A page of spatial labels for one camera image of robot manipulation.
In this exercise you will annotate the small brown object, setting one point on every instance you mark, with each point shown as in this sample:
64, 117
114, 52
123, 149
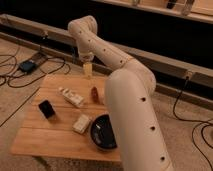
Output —
94, 93

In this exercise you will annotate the black round bowl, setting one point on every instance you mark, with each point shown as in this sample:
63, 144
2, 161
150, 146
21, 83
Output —
101, 133

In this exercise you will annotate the white rectangular block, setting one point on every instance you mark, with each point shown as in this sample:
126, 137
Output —
81, 124

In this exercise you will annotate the black power adapter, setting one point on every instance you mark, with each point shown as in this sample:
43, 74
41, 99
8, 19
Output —
27, 66

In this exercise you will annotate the wooden table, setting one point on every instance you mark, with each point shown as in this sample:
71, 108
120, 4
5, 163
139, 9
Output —
54, 137

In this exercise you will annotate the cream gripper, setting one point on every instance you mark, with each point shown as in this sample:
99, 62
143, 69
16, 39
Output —
87, 67

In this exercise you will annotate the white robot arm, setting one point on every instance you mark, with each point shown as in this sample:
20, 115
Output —
127, 99

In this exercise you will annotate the black eraser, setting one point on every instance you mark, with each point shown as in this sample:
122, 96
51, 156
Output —
46, 108

